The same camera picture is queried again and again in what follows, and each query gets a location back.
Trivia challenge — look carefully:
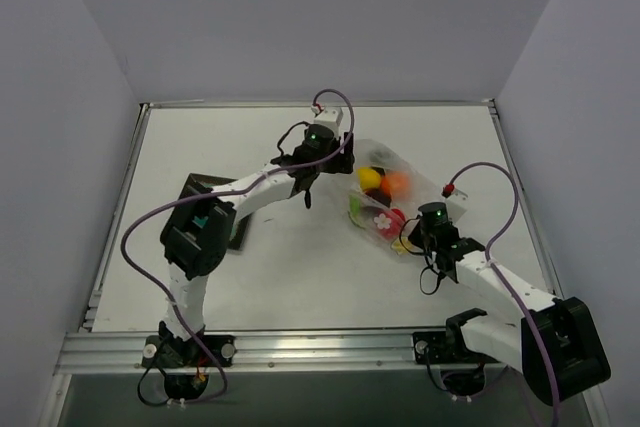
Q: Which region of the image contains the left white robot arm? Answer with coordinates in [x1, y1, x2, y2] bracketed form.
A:
[160, 124, 354, 366]

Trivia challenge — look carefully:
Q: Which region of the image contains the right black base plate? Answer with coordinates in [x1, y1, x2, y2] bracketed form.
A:
[412, 329, 499, 365]

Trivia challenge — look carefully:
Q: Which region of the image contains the teal rectangular tray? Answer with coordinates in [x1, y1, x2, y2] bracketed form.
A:
[180, 173, 252, 254]

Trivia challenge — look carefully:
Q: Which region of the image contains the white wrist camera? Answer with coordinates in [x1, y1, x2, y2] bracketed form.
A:
[442, 184, 469, 223]
[311, 103, 344, 137]

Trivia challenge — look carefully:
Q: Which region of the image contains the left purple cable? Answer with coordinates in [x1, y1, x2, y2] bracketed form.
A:
[120, 89, 356, 406]

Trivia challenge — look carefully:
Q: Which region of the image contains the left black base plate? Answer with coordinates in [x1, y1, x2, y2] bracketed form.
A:
[140, 334, 236, 369]

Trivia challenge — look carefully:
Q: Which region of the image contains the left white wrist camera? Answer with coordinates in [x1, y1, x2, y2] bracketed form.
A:
[311, 103, 344, 137]

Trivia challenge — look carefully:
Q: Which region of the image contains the orange fake fruit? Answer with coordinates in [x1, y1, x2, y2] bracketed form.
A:
[380, 171, 412, 199]

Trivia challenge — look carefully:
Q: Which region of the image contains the yellow fake pear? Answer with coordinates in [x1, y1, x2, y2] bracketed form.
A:
[356, 167, 383, 192]

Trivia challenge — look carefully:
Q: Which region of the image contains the dark brown fake fruit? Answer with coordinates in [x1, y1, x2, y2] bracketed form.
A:
[364, 188, 392, 207]

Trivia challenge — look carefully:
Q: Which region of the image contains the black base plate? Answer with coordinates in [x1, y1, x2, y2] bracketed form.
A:
[412, 329, 499, 365]
[140, 334, 236, 369]

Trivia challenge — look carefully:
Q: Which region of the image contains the aluminium front rail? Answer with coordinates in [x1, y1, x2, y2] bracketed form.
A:
[52, 330, 531, 376]

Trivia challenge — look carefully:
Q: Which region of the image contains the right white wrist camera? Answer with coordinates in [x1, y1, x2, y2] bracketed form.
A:
[442, 184, 469, 223]

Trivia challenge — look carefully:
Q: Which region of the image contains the translucent plastic bag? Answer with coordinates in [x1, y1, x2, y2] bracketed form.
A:
[346, 139, 441, 258]

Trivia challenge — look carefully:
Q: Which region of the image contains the red fake apple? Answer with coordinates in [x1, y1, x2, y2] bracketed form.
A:
[373, 208, 406, 242]

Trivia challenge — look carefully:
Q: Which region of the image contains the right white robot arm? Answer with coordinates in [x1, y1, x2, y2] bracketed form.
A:
[409, 202, 611, 406]

